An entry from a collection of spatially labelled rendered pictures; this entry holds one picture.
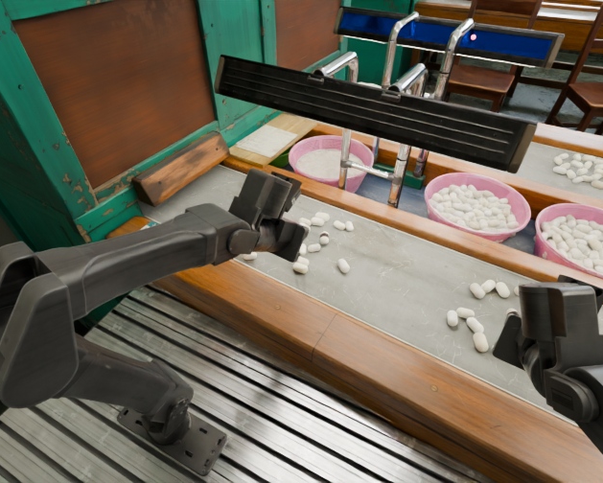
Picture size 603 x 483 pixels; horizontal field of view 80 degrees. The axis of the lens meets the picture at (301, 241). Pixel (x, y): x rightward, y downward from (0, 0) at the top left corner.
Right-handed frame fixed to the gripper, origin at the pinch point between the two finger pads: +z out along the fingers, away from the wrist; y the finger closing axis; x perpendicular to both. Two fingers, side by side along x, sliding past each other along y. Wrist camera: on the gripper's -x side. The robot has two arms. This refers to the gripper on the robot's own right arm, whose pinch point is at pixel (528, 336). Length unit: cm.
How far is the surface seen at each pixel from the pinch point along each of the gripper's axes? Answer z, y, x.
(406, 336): 6.2, 16.7, 10.2
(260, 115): 41, 89, -29
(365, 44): 235, 144, -144
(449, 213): 39.2, 19.9, -17.0
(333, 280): 10.1, 35.5, 6.9
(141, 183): -2, 85, 2
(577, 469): -2.8, -11.5, 14.5
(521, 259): 28.2, 1.4, -11.5
